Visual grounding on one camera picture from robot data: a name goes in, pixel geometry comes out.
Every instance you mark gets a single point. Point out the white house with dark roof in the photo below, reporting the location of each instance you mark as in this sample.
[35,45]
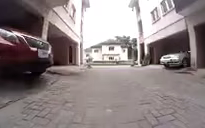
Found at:
[106,51]

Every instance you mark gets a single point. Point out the tree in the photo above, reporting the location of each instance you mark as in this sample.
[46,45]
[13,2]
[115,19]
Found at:
[128,42]

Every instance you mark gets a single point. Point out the grey brick paved road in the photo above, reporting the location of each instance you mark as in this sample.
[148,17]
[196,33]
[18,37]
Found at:
[113,96]

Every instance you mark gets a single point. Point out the pale multi-storey building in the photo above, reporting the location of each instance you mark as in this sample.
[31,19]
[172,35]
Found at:
[61,23]
[163,25]
[203,30]

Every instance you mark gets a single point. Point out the silver car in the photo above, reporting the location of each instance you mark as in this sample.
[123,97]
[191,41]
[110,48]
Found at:
[173,59]

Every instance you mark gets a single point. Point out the red car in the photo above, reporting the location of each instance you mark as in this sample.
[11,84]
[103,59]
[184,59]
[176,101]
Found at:
[16,53]

